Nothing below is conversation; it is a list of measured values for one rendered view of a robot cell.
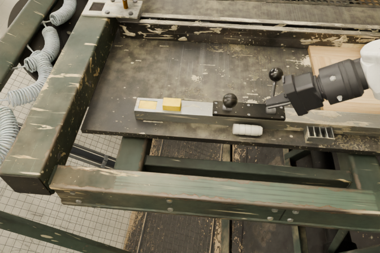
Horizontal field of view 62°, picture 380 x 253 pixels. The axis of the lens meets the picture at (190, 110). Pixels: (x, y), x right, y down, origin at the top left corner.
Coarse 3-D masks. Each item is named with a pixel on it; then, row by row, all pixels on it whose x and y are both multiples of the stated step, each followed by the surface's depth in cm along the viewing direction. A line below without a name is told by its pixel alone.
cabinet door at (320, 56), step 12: (312, 48) 109; (324, 48) 109; (336, 48) 109; (348, 48) 109; (312, 60) 105; (324, 60) 105; (336, 60) 105; (372, 96) 95; (324, 108) 92; (336, 108) 92; (348, 108) 92; (360, 108) 92; (372, 108) 92
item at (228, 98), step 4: (224, 96) 77; (228, 96) 76; (232, 96) 76; (224, 100) 77; (228, 100) 76; (232, 100) 76; (236, 100) 77; (224, 104) 77; (228, 104) 76; (232, 104) 76; (236, 104) 78; (224, 108) 87; (228, 108) 87
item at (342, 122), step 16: (144, 112) 89; (160, 112) 88; (176, 112) 88; (192, 112) 88; (208, 112) 88; (288, 112) 88; (320, 112) 88; (336, 112) 88; (352, 112) 88; (272, 128) 89; (288, 128) 89; (304, 128) 88; (336, 128) 87; (352, 128) 86; (368, 128) 85
